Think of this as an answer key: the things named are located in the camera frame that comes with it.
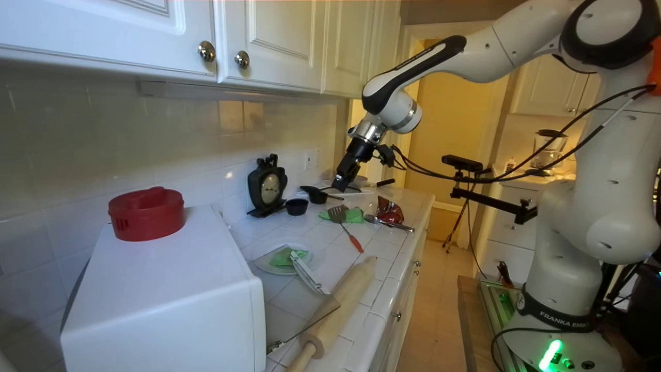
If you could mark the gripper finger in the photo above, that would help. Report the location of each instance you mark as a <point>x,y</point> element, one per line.
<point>339,182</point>
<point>352,173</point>

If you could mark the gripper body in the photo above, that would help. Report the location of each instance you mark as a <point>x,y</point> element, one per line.
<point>360,150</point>

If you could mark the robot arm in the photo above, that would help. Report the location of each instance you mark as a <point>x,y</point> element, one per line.
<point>594,217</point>

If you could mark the red packet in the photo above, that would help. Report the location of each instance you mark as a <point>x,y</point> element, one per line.
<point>389,211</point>

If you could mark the white plate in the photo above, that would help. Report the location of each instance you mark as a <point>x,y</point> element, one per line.
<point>268,267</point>

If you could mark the glass mini oven door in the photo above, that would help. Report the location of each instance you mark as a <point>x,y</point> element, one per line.
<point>294,305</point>

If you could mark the white mini oven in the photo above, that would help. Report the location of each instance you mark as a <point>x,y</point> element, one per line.
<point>165,299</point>

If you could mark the green cloth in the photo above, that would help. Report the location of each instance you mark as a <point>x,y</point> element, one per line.
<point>356,216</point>

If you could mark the small black measuring cup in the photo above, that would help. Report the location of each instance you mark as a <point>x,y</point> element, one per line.
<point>296,206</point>

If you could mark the metal utensil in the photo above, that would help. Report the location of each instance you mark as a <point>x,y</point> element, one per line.
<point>384,222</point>

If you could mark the black table clock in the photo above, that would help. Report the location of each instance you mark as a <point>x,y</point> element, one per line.
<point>267,188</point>

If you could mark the narrow white cabinet door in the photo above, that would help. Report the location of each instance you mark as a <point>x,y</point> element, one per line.
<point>353,46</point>

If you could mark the drawer knob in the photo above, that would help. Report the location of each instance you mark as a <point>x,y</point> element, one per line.
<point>396,315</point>
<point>416,266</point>

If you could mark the wooden rolling pin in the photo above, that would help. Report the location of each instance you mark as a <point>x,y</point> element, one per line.
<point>341,305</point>

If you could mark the white cabinet door with knob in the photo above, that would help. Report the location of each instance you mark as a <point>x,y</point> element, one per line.
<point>279,41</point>

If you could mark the silver cabinet knob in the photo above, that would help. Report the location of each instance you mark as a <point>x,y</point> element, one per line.
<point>207,50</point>
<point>242,59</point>

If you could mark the small bottle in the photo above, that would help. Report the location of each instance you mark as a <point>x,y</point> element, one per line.
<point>510,165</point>

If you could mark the white base cabinet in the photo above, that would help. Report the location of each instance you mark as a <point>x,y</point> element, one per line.
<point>508,243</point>

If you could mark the blender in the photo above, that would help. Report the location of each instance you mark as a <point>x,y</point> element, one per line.
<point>550,150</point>

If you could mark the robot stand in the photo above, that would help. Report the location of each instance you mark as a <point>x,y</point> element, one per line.
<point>477,320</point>

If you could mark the red round plastic container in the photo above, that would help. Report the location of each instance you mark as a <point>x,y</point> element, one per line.
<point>146,214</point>

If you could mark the white upper cabinet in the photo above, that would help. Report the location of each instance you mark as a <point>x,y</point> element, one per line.
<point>547,88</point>

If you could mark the wide white cabinet door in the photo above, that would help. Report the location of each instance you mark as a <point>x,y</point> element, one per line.
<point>93,31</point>

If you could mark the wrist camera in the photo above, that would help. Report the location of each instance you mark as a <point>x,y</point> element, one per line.
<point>386,154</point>

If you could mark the wall socket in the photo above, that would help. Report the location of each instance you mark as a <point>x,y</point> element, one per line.
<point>312,159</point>

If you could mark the camera on mount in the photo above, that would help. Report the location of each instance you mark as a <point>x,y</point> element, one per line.
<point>462,162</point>

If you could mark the white wall cabinet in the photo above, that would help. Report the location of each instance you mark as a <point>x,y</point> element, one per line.
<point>279,41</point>

